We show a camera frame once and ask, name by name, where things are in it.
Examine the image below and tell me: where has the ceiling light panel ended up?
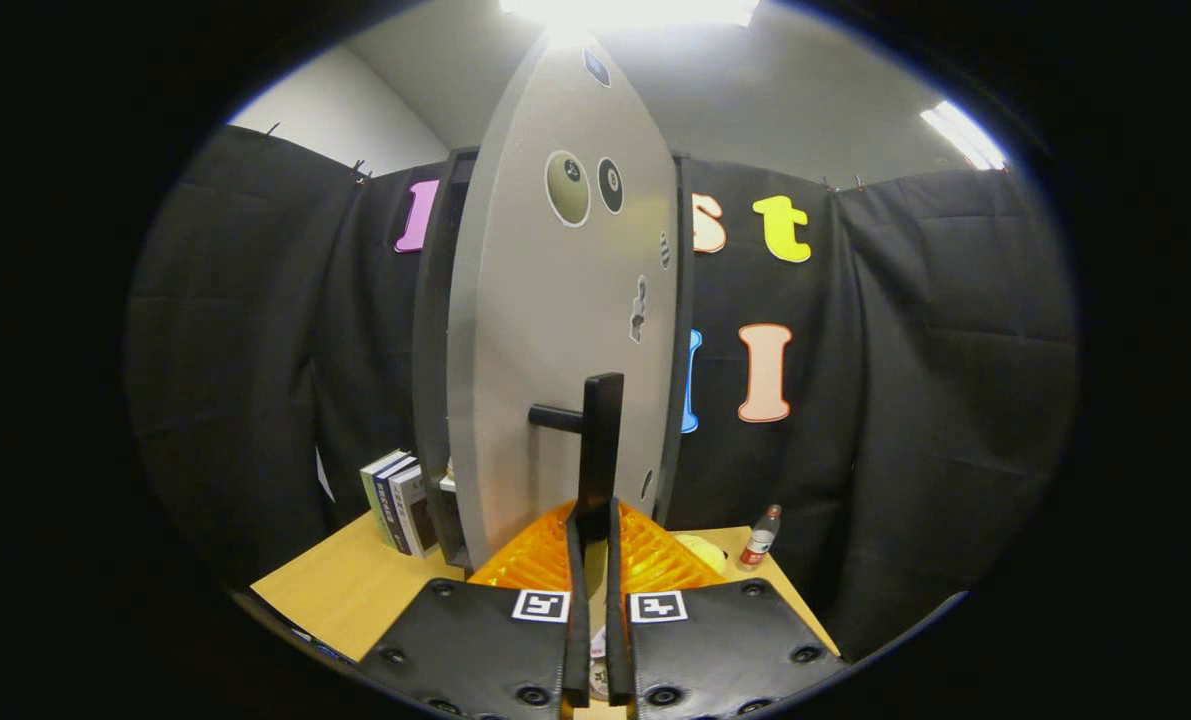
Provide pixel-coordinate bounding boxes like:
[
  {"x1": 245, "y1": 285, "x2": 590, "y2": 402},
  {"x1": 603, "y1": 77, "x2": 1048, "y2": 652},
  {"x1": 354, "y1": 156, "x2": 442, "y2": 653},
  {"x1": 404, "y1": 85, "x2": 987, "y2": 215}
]
[{"x1": 500, "y1": 0, "x2": 761, "y2": 31}]

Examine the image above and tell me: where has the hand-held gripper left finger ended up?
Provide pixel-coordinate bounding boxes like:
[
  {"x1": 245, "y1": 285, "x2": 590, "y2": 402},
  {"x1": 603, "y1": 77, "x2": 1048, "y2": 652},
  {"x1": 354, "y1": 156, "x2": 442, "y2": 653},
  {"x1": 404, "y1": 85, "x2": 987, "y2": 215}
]
[{"x1": 360, "y1": 500, "x2": 591, "y2": 720}]

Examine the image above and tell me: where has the yellow bumpy plush toy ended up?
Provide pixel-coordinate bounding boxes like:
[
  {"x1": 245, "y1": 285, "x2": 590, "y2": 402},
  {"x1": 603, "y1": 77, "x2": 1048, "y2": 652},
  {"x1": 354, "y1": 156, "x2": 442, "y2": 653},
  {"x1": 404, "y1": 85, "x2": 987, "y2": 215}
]
[{"x1": 675, "y1": 533, "x2": 728, "y2": 576}]

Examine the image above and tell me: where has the small plastic bottle red label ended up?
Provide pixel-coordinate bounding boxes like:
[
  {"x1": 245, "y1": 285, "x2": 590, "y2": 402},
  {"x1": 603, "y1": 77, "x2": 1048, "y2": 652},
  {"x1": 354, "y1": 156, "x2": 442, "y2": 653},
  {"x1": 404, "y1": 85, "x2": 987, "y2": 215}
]
[{"x1": 737, "y1": 504, "x2": 783, "y2": 572}]

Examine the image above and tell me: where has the green and white book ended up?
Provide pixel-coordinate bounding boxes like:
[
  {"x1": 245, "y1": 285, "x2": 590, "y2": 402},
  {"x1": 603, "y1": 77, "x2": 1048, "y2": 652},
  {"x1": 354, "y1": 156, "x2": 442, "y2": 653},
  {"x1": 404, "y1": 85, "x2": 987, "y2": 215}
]
[{"x1": 360, "y1": 450, "x2": 406, "y2": 549}]

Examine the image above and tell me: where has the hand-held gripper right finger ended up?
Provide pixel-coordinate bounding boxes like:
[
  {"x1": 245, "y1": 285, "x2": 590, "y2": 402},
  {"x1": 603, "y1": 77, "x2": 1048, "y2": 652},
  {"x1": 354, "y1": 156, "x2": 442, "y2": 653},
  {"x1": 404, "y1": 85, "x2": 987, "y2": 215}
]
[{"x1": 605, "y1": 498, "x2": 846, "y2": 720}]

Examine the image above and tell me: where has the ceiling tube light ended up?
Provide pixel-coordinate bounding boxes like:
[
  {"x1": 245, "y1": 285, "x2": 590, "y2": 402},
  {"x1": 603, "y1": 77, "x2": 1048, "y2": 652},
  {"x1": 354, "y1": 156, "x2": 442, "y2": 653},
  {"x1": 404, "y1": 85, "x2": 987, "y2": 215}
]
[{"x1": 920, "y1": 100, "x2": 1008, "y2": 171}]

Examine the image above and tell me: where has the dark grey shoe cabinet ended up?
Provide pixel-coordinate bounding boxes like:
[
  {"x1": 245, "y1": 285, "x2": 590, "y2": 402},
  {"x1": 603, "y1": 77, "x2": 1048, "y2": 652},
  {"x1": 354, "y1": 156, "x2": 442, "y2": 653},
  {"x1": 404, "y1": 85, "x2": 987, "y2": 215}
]
[{"x1": 412, "y1": 148, "x2": 696, "y2": 571}]

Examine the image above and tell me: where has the black backdrop cloth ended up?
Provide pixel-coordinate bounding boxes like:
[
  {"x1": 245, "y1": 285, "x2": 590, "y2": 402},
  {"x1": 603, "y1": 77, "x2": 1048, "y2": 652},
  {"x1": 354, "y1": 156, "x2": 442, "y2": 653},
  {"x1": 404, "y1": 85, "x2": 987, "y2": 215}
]
[{"x1": 125, "y1": 125, "x2": 1081, "y2": 661}]

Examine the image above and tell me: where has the dark blue book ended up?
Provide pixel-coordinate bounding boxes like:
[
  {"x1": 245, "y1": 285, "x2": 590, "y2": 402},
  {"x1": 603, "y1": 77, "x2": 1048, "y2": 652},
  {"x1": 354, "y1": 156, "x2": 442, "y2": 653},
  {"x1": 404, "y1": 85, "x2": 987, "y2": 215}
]
[{"x1": 373, "y1": 455, "x2": 418, "y2": 554}]

